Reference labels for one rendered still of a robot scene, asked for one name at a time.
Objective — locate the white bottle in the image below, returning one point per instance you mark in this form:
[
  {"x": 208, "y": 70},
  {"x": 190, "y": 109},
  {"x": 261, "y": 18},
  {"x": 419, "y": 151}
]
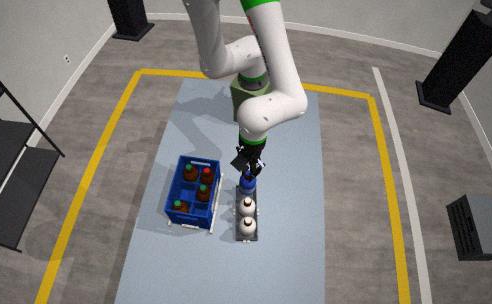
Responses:
[
  {"x": 247, "y": 226},
  {"x": 246, "y": 208}
]

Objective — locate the brown bottle with green cap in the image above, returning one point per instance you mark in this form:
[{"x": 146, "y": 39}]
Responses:
[
  {"x": 203, "y": 195},
  {"x": 190, "y": 174}
]

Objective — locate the brown bottle with red cap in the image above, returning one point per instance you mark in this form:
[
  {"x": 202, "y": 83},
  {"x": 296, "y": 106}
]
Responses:
[{"x": 208, "y": 177}]

